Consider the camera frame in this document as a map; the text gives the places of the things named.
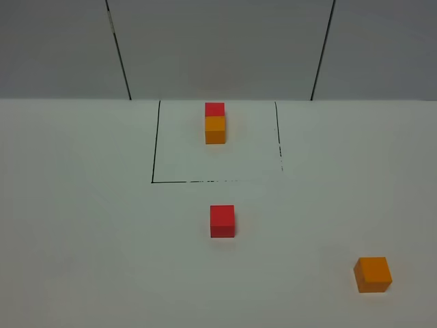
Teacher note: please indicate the orange template block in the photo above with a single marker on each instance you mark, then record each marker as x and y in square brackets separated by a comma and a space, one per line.
[215, 129]

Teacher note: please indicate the red template block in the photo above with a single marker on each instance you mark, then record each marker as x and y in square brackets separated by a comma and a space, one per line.
[214, 109]

